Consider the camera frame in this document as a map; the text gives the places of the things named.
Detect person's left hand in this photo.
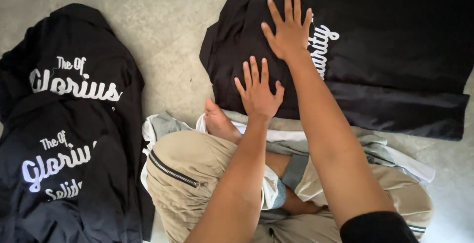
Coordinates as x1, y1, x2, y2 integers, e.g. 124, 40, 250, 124
234, 56, 285, 121

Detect person's right hand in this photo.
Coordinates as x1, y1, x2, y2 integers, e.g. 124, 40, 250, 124
261, 0, 314, 61

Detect black T-shirt with white print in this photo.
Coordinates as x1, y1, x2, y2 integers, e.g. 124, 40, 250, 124
0, 3, 145, 125
0, 95, 155, 243
199, 0, 474, 142

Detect person's bare foot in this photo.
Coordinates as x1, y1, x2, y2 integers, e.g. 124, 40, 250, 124
204, 98, 243, 144

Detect person's beige zipped trousers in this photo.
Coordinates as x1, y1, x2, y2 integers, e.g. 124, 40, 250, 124
145, 130, 434, 243

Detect white and grey garment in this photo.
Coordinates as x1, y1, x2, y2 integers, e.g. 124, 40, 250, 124
141, 111, 436, 210

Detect person's black sleeve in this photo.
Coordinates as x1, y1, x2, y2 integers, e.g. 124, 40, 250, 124
339, 211, 421, 243

